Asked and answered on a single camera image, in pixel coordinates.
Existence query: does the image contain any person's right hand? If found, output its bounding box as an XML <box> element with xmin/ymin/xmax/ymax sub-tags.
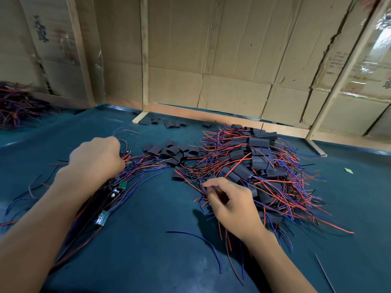
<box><xmin>202</xmin><ymin>177</ymin><xmax>266</xmax><ymax>243</ymax></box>

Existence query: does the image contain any person's left hand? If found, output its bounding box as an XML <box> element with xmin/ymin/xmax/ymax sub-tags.
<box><xmin>64</xmin><ymin>136</ymin><xmax>127</xmax><ymax>190</ymax></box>

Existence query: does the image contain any pile of sleeved wired boards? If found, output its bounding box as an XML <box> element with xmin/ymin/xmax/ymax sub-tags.
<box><xmin>171</xmin><ymin>124</ymin><xmax>355</xmax><ymax>284</ymax></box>

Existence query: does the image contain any pile of unsleeved wired boards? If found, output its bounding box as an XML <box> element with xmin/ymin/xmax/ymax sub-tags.
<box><xmin>0</xmin><ymin>128</ymin><xmax>172</xmax><ymax>272</ymax></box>

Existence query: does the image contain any pile of black sleeve pieces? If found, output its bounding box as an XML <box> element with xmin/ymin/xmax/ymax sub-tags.
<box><xmin>137</xmin><ymin>116</ymin><xmax>202</xmax><ymax>167</ymax></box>

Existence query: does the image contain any wire pile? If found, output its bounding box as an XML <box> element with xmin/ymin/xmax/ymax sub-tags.
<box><xmin>0</xmin><ymin>82</ymin><xmax>56</xmax><ymax>129</ymax></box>

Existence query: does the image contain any person's right forearm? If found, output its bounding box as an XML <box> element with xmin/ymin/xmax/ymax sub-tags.
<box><xmin>244</xmin><ymin>229</ymin><xmax>319</xmax><ymax>293</ymax></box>

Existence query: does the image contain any person's left forearm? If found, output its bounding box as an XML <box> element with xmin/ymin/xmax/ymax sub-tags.
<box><xmin>0</xmin><ymin>171</ymin><xmax>92</xmax><ymax>293</ymax></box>

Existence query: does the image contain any wooden ledge board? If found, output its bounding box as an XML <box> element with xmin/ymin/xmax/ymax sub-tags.
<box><xmin>107</xmin><ymin>97</ymin><xmax>391</xmax><ymax>151</ymax></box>

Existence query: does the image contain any clear plastic sheet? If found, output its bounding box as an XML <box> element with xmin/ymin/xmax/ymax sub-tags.
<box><xmin>367</xmin><ymin>15</ymin><xmax>391</xmax><ymax>95</ymax></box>

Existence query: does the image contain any loose blue wire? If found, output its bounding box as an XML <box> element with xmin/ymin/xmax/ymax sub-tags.
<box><xmin>166</xmin><ymin>230</ymin><xmax>222</xmax><ymax>275</ymax></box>

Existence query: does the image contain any wide wooden post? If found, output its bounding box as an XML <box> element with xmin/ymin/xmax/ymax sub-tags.
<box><xmin>66</xmin><ymin>0</ymin><xmax>97</xmax><ymax>109</ymax></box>

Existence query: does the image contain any thin wooden post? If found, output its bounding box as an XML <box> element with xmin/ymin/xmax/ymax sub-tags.
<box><xmin>132</xmin><ymin>0</ymin><xmax>150</xmax><ymax>124</ymax></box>

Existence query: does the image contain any pale slanted wooden post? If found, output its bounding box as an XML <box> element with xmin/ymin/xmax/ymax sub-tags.
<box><xmin>305</xmin><ymin>0</ymin><xmax>391</xmax><ymax>157</ymax></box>

